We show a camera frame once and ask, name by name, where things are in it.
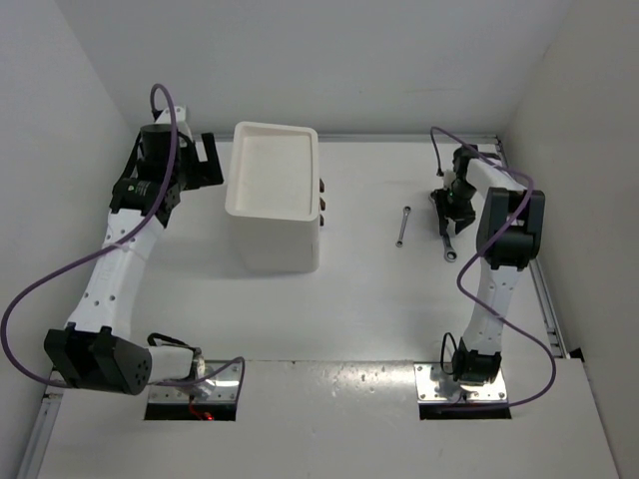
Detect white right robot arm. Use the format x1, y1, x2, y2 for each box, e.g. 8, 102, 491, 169
430, 145, 546, 386

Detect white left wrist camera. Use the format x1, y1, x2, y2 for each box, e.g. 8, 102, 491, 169
152, 104, 191, 139

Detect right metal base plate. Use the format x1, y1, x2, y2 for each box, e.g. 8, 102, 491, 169
413, 362, 508, 406

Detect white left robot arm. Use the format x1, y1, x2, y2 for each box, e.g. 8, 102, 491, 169
44, 107, 224, 395

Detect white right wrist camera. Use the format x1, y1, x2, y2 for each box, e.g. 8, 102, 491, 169
441, 170, 456, 191

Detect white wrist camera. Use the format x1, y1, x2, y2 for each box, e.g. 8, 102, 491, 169
441, 170, 456, 191
152, 104, 191, 139

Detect white drawer cabinet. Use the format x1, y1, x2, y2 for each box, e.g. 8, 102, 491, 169
225, 121, 320, 273

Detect short silver wrench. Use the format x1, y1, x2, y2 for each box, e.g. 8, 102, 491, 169
395, 206, 411, 247

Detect long silver ratchet wrench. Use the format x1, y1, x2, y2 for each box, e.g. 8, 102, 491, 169
428, 194, 459, 263

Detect metal base plate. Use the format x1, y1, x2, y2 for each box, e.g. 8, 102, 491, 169
413, 362, 508, 406
147, 359, 244, 406

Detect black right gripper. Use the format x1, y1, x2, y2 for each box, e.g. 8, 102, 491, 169
435, 181, 478, 235

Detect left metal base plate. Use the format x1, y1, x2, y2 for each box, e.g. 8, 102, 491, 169
147, 359, 244, 406

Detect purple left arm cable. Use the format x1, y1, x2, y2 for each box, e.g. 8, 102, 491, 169
2, 83, 246, 390

